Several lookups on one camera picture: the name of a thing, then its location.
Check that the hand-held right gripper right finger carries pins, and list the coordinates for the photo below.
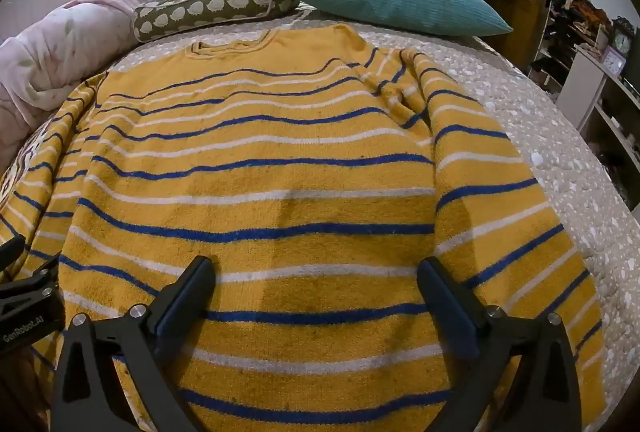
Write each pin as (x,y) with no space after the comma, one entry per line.
(454,314)

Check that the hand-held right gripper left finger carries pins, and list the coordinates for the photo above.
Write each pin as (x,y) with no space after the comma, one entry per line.
(166,326)

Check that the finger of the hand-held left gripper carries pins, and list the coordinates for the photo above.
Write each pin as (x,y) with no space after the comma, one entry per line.
(30,287)

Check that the yellow striped sweater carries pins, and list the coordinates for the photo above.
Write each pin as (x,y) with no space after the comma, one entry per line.
(300,172)

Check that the beige dotted bedspread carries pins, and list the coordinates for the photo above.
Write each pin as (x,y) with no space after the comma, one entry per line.
(555,137)

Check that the pink floral duvet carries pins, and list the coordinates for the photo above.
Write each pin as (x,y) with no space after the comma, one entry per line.
(60,42)

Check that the white shelf unit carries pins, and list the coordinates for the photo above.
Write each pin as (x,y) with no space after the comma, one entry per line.
(585,87)

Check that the small purple clock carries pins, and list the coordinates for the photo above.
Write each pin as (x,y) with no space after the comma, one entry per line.
(614,62)

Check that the cluttered shoe rack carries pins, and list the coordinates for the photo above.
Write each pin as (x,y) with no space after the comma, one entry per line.
(570,27)

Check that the black mantel clock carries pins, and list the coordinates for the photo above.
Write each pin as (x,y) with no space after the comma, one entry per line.
(622,40)

